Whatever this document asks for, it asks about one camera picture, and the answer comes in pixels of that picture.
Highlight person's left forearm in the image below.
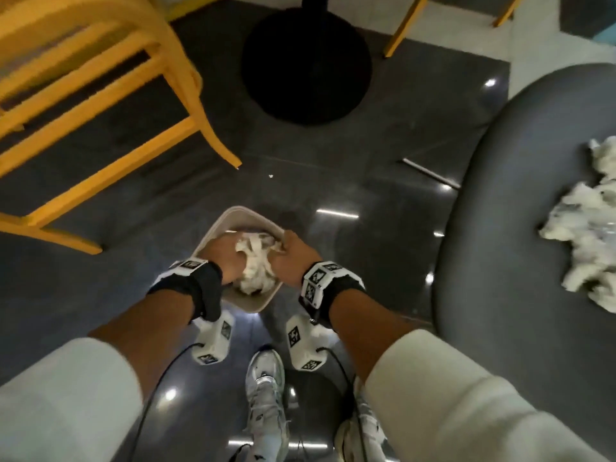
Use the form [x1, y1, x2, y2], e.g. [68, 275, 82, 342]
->
[0, 283, 205, 462]

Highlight person's left hand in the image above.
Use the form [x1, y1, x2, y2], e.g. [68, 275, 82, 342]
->
[199, 233, 247, 287]

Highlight person's right forearm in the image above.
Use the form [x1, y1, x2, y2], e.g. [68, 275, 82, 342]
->
[326, 283, 604, 462]

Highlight black round table pedestal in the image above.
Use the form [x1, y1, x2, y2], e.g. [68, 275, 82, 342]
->
[240, 0, 374, 127]

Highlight person's right hand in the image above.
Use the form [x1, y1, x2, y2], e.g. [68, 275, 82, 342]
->
[274, 230, 323, 289]

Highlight beige waste bin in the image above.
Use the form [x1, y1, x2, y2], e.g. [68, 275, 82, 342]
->
[192, 206, 287, 313]

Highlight black left camera cable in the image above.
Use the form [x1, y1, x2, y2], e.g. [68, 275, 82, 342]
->
[130, 344, 203, 462]

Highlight large white crumpled tissue pile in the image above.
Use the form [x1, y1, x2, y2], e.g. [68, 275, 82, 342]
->
[538, 180, 616, 313]

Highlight person's right white sneaker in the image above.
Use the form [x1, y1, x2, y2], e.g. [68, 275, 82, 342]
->
[335, 377, 389, 462]

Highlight person's white sneaker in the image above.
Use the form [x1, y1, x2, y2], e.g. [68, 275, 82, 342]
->
[335, 377, 389, 462]
[244, 348, 290, 462]

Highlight black left wrist strap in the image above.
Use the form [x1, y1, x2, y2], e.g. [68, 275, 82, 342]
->
[146, 258, 225, 324]

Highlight black wrist strap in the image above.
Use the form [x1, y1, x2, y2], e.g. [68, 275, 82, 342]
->
[146, 258, 225, 324]
[299, 261, 366, 330]

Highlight black right camera cable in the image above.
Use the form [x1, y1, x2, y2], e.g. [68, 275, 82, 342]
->
[315, 347, 369, 462]

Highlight person's left white sneaker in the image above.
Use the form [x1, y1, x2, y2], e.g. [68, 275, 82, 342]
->
[244, 348, 290, 462]

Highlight white tissue wad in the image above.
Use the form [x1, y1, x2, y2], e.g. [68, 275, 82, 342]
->
[233, 231, 285, 297]

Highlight black camera cable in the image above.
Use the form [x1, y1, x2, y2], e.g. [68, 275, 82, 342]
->
[130, 344, 203, 462]
[315, 347, 369, 462]

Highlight black right wrist strap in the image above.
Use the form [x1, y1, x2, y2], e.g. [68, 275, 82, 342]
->
[299, 261, 366, 330]

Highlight small white crumpled tissue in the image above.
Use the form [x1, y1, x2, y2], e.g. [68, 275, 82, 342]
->
[586, 137, 616, 182]

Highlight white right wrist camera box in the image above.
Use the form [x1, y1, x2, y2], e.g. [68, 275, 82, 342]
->
[285, 314, 334, 372]

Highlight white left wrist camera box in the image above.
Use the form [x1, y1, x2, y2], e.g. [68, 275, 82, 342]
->
[191, 312, 236, 366]

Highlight yellow wooden chair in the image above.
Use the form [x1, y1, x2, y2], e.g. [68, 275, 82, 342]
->
[383, 0, 524, 58]
[0, 0, 243, 256]

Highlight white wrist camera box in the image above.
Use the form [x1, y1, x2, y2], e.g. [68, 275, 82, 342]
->
[191, 312, 236, 366]
[285, 314, 334, 372]

